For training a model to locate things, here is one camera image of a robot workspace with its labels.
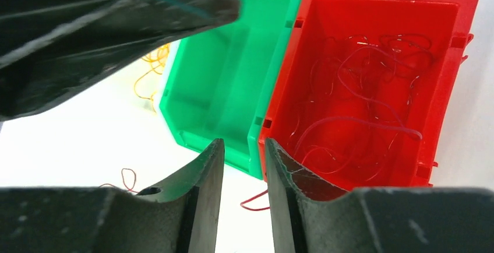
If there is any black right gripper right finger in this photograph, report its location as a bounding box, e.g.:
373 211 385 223
266 139 493 252

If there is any red cable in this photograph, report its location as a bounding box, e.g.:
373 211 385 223
98 167 271 212
287 33 433 177

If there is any yellow cable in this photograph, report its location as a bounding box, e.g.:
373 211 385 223
133 43 171 113

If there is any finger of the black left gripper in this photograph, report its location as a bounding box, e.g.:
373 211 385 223
1 0 241 122

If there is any red plastic bin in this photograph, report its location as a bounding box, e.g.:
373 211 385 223
258 0 478 190

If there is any green plastic bin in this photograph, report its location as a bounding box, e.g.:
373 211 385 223
159 0 301 179

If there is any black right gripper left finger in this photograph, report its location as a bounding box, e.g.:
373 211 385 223
1 139 225 252

